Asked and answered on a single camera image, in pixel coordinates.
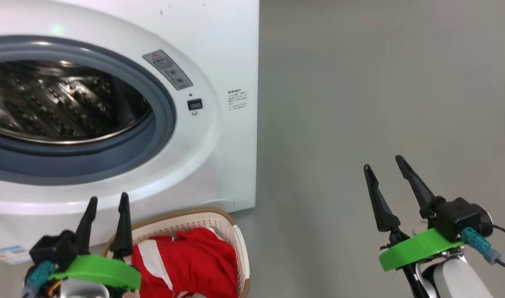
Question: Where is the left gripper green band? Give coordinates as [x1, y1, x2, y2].
[50, 192, 141, 298]

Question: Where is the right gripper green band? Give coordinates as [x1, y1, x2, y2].
[363, 155, 464, 298]

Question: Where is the red and white garment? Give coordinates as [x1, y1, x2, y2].
[130, 227, 239, 298]

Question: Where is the cream perforated basket brown rim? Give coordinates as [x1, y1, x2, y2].
[103, 208, 250, 298]

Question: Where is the white front-load washing machine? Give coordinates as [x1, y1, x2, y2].
[0, 0, 260, 253]

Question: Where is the blue energy label sticker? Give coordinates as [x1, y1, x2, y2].
[0, 245, 31, 264]

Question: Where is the grey warning sticker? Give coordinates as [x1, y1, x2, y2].
[143, 50, 194, 91]

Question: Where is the small printed text sticker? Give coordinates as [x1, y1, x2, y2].
[228, 89, 248, 111]

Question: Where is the teal cable connector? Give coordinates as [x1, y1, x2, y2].
[461, 227, 503, 265]
[23, 261, 56, 296]

